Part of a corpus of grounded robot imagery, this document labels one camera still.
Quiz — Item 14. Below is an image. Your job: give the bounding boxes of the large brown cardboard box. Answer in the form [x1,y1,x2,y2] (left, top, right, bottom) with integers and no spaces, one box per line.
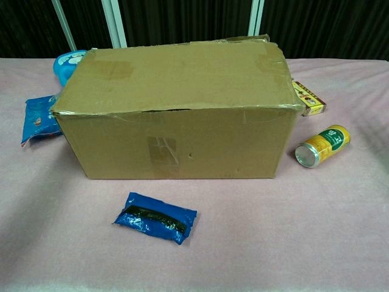
[50,33,306,180]

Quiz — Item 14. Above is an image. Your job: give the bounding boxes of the small blue packet black stripe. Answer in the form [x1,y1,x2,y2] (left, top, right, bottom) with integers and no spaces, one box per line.
[112,191,198,246]

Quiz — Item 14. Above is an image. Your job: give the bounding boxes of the pink tablecloth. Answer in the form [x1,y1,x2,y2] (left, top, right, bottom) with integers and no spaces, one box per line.
[0,57,389,292]

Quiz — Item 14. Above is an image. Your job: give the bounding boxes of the red yellow small box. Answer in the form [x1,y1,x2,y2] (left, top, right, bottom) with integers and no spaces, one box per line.
[291,79,328,117]

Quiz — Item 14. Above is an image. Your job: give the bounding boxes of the yellow drink can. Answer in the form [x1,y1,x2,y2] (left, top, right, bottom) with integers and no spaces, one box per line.
[294,124,351,169]

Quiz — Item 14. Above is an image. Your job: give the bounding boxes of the blue snack bag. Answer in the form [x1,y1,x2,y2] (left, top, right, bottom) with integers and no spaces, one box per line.
[20,94,63,147]

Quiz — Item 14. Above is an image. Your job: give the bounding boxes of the wide white partition post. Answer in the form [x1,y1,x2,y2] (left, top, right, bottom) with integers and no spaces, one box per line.
[102,0,128,49]

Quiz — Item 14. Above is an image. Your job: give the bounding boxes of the blue detergent bottle with handle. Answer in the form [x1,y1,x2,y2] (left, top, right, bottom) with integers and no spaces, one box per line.
[53,50,88,89]

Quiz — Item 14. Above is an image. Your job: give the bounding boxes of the thin grey partition post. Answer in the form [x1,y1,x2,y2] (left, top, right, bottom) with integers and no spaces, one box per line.
[51,0,77,51]

